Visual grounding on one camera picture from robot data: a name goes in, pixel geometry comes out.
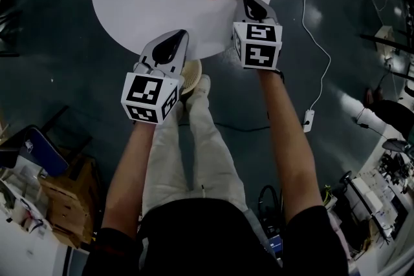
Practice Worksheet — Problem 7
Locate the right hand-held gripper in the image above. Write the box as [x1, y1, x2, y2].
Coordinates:
[232, 0, 283, 71]

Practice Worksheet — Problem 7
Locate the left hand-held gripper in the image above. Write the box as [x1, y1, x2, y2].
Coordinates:
[120, 29, 190, 125]

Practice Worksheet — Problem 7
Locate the beige plastic basket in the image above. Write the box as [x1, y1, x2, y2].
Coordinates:
[179, 58, 203, 96]

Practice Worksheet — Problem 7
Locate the person's right forearm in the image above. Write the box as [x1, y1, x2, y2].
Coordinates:
[257, 69, 324, 222]

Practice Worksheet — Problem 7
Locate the person's left forearm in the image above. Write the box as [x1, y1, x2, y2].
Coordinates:
[102, 121, 158, 239]

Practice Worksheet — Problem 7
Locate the person's white shoe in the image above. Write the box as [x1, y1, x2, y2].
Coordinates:
[193, 74, 212, 98]

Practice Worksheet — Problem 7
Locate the white power strip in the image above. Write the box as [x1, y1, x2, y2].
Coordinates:
[303, 109, 316, 133]

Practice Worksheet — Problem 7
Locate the small wooden box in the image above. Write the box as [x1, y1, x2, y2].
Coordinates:
[375, 25, 398, 52]

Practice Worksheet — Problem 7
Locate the black chair blue cushion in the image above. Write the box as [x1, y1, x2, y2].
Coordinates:
[0, 105, 93, 177]

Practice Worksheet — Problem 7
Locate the brown cardboard box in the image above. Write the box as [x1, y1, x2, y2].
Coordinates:
[38, 154, 101, 248]

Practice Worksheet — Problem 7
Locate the person's black shirt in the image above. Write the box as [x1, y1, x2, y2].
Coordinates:
[82, 198, 349, 276]

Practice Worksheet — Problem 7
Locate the cluttered white workbench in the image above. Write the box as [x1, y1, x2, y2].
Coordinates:
[326, 151, 414, 269]

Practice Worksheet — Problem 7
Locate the white power cable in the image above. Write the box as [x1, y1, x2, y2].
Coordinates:
[301, 0, 332, 111]

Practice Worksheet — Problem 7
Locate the bundle of black cables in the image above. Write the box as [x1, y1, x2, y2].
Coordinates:
[257, 184, 285, 237]

